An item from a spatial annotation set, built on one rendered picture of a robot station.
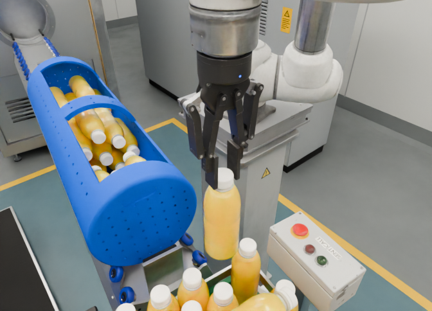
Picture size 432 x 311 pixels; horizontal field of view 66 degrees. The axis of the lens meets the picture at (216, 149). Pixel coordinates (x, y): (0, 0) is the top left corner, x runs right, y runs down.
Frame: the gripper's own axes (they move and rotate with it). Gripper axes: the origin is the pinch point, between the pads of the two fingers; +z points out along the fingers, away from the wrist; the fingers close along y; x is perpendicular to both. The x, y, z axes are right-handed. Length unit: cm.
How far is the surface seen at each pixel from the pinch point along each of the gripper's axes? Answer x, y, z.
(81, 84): -94, 4, 22
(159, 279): -10.8, 11.2, 38.9
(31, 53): -210, 12, 45
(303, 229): 4.2, -20.0, 25.3
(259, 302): 14.8, 2.0, 19.6
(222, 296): 7.4, 4.5, 26.2
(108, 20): -543, -134, 123
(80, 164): -36.0, 18.5, 16.6
